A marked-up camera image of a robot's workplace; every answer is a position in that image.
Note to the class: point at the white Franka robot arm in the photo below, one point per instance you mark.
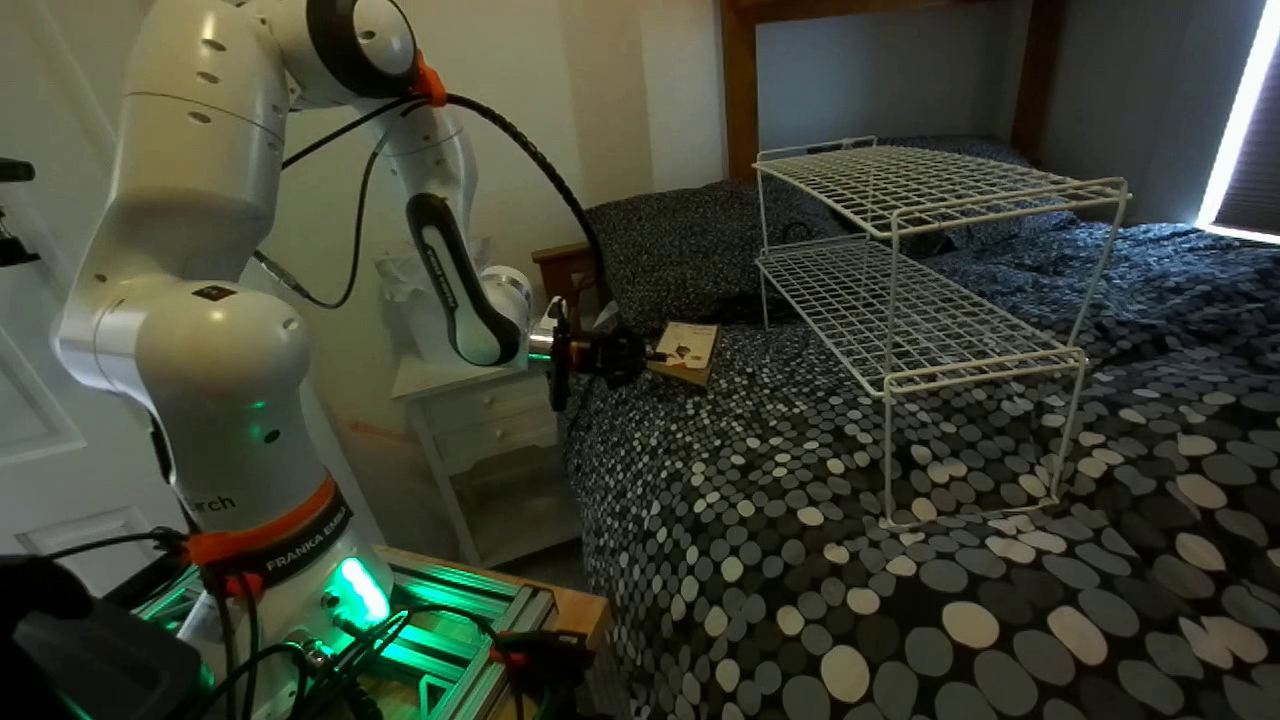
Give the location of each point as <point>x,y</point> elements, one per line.
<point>227,344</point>

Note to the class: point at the green lit metal base frame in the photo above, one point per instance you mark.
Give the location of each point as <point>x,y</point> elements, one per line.
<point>452,640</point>

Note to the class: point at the black white dotted pillow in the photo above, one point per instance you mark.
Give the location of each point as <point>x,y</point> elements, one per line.
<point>683,253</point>

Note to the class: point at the white nightstand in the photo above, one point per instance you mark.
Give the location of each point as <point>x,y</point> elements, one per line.
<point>487,441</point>

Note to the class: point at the white nightstand drawer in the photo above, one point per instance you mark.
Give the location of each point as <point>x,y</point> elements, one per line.
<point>487,421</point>

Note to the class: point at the brown wooden headboard frame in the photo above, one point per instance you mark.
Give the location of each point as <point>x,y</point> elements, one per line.
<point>740,65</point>

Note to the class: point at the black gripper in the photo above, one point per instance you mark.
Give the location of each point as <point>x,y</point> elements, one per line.
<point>586,357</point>

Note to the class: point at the brown wooden bed corner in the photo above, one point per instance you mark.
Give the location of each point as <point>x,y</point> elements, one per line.
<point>565,273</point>

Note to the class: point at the black white dotted bedspread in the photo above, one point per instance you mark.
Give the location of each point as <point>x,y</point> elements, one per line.
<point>933,534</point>

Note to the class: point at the white panel door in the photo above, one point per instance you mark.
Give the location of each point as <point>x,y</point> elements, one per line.
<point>40,441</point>

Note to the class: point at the wooden board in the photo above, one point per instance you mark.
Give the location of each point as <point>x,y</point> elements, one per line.
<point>684,353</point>

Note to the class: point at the black box beside robot base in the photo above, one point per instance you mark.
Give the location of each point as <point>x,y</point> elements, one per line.
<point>83,655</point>

